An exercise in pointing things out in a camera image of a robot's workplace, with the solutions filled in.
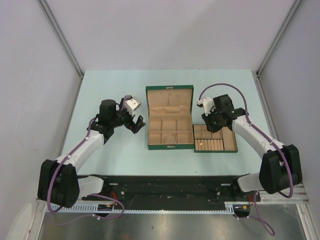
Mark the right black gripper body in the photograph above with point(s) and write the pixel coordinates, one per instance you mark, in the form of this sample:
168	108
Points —
213	121

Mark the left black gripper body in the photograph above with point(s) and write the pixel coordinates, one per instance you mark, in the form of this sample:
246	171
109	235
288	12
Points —
123	117

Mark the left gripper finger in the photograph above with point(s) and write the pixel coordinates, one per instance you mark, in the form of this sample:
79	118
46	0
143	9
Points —
138	125
132	122

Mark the green jewelry tray insert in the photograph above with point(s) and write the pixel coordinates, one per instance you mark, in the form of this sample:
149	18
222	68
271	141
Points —
223	141

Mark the green jewelry box beige lining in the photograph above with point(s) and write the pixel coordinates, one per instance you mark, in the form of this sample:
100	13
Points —
170	125

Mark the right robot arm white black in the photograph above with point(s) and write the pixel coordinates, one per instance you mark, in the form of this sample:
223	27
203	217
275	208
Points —
280	164

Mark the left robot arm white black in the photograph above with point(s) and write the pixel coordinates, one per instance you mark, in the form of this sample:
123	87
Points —
59	183

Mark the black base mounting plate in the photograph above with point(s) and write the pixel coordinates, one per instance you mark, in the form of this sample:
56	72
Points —
221	188

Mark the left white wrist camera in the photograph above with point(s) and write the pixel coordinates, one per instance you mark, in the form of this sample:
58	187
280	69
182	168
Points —
131	104

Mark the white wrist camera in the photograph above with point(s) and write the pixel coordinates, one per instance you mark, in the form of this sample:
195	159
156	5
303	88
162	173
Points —
131	104
207	104

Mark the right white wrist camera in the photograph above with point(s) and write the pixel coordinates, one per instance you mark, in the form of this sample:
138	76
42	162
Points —
207	104

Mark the white slotted cable duct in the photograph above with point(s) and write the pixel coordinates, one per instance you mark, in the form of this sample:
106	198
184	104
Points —
157	205

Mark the aluminium frame rail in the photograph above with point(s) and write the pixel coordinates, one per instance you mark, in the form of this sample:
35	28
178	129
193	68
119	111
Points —
290	219

